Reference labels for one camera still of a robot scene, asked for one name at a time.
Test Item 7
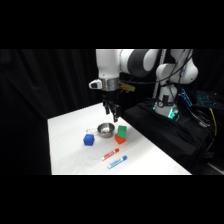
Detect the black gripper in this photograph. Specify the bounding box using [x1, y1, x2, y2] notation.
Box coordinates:
[100, 89, 121, 124]

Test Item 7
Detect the blue cube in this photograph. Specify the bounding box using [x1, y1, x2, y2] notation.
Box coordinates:
[83, 133, 96, 147]

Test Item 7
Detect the small steel pan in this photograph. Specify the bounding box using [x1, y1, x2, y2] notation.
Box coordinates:
[86, 122, 116, 139]

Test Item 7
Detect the green block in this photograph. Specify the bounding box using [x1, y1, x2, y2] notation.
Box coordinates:
[116, 125, 129, 139]

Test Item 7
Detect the orange block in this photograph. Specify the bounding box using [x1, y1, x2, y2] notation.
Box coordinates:
[114, 133, 127, 146]

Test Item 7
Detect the red marker pen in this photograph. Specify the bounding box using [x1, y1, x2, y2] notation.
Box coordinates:
[101, 147, 121, 162]

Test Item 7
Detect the blue marker pen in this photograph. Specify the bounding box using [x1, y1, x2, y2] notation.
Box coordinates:
[107, 154, 129, 170]

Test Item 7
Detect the black robot stand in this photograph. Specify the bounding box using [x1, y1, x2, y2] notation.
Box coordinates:
[122, 100, 216, 175]

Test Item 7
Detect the small green light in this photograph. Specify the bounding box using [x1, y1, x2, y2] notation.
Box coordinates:
[165, 107, 181, 122]

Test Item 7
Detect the black curtain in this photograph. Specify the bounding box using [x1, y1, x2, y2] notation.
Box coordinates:
[0, 49, 224, 176]

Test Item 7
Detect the blue-lit keyboard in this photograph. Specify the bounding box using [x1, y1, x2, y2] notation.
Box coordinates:
[195, 90, 220, 109]

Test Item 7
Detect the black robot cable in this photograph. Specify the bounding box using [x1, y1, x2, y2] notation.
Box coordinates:
[119, 49, 195, 86]

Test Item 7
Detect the yellow cable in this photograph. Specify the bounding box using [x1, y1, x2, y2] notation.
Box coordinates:
[209, 107, 218, 138]

